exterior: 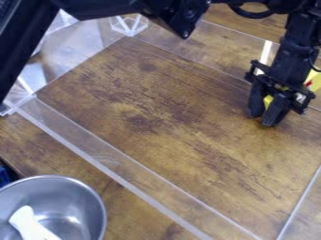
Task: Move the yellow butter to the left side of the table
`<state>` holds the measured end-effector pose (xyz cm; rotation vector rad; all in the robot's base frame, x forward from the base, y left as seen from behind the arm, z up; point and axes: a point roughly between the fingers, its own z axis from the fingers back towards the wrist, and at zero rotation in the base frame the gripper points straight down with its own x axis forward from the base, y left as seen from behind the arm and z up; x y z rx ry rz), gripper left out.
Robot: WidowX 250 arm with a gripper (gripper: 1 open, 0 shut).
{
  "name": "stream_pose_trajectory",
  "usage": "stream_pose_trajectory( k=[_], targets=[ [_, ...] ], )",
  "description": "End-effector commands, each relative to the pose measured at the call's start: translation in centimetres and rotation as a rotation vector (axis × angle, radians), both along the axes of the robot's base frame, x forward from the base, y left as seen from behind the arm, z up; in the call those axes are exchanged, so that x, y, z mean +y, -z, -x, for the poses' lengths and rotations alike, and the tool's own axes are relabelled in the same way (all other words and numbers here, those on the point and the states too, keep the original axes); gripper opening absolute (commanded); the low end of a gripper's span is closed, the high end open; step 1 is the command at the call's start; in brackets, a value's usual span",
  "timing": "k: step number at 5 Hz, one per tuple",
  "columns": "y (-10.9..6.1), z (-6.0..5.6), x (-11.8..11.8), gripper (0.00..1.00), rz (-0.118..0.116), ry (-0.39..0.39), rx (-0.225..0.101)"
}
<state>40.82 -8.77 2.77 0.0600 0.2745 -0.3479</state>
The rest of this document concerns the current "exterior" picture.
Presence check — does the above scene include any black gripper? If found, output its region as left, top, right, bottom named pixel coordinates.
left=245, top=38, right=318, bottom=127

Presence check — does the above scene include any yellow butter box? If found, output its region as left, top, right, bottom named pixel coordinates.
left=263, top=70, right=321, bottom=109

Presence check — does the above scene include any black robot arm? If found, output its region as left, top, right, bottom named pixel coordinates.
left=0, top=0, right=321, bottom=127

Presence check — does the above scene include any steel bowl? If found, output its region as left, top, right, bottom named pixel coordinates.
left=0, top=175, right=108, bottom=240

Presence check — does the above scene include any blue object at edge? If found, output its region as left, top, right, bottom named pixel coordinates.
left=0, top=166, right=11, bottom=188

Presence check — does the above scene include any clear acrylic enclosure wall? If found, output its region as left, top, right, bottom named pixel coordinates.
left=0, top=6, right=321, bottom=240

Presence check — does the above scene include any black cable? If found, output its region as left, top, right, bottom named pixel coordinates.
left=227, top=0, right=312, bottom=21

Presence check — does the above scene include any white handle in bowl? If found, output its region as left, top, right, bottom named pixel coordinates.
left=9, top=205, right=61, bottom=240

